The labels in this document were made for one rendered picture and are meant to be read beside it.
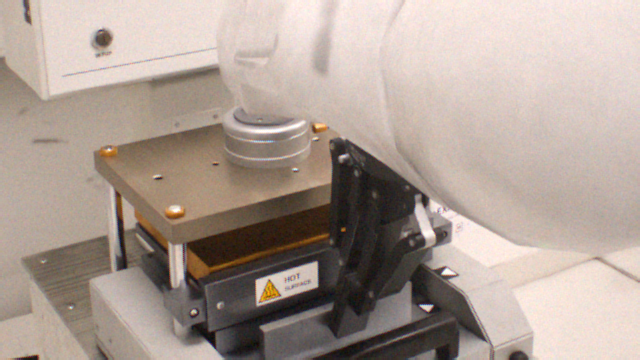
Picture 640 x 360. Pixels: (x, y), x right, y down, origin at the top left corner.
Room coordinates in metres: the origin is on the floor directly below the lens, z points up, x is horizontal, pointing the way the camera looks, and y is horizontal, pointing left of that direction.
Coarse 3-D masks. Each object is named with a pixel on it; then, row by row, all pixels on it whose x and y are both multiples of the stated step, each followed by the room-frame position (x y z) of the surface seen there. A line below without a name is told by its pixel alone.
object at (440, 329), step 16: (432, 320) 0.76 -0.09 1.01; (448, 320) 0.76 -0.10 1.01; (384, 336) 0.73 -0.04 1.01; (400, 336) 0.73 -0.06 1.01; (416, 336) 0.74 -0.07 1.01; (432, 336) 0.75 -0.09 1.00; (448, 336) 0.76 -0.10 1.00; (336, 352) 0.71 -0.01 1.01; (352, 352) 0.71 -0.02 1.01; (368, 352) 0.72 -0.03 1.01; (384, 352) 0.72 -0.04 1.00; (400, 352) 0.73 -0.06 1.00; (416, 352) 0.74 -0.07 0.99; (448, 352) 0.76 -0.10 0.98
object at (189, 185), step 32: (224, 128) 0.88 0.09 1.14; (256, 128) 0.86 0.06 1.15; (288, 128) 0.86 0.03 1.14; (320, 128) 0.89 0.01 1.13; (96, 160) 0.89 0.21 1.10; (128, 160) 0.87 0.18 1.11; (160, 160) 0.87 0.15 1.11; (192, 160) 0.87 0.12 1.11; (224, 160) 0.87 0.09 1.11; (256, 160) 0.85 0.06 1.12; (288, 160) 0.86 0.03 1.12; (320, 160) 0.87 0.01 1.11; (128, 192) 0.82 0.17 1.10; (160, 192) 0.80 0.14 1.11; (192, 192) 0.80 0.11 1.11; (224, 192) 0.80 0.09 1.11; (256, 192) 0.80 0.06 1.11; (288, 192) 0.80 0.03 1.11; (320, 192) 0.81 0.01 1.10; (160, 224) 0.76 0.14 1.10; (192, 224) 0.75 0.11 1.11; (224, 224) 0.77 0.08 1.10
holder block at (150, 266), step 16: (144, 256) 0.90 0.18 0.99; (144, 272) 0.90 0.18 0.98; (160, 272) 0.87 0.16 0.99; (160, 288) 0.87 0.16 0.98; (304, 304) 0.81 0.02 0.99; (320, 304) 0.82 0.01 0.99; (256, 320) 0.79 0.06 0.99; (272, 320) 0.80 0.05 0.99; (208, 336) 0.78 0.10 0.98; (224, 336) 0.77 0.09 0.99; (240, 336) 0.78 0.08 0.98; (256, 336) 0.79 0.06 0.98; (224, 352) 0.77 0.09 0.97
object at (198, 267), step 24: (288, 216) 0.86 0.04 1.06; (312, 216) 0.86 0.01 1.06; (144, 240) 0.89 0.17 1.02; (216, 240) 0.81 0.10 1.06; (240, 240) 0.81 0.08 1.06; (264, 240) 0.81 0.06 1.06; (288, 240) 0.81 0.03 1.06; (312, 240) 0.82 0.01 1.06; (168, 264) 0.84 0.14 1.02; (192, 264) 0.79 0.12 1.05; (216, 264) 0.77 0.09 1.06; (240, 264) 0.78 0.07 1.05
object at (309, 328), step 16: (384, 304) 0.81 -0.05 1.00; (400, 304) 0.82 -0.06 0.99; (288, 320) 0.76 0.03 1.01; (304, 320) 0.76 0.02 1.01; (320, 320) 0.77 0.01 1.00; (368, 320) 0.80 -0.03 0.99; (384, 320) 0.81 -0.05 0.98; (400, 320) 0.82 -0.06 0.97; (416, 320) 0.82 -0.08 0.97; (272, 336) 0.75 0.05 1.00; (288, 336) 0.76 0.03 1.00; (304, 336) 0.76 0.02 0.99; (320, 336) 0.77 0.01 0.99; (352, 336) 0.79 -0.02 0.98; (368, 336) 0.80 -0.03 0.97; (464, 336) 0.79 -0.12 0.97; (240, 352) 0.77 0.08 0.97; (256, 352) 0.77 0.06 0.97; (272, 352) 0.75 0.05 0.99; (288, 352) 0.76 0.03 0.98; (304, 352) 0.76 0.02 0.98; (320, 352) 0.77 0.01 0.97; (432, 352) 0.77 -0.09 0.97; (464, 352) 0.77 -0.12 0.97; (480, 352) 0.77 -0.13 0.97
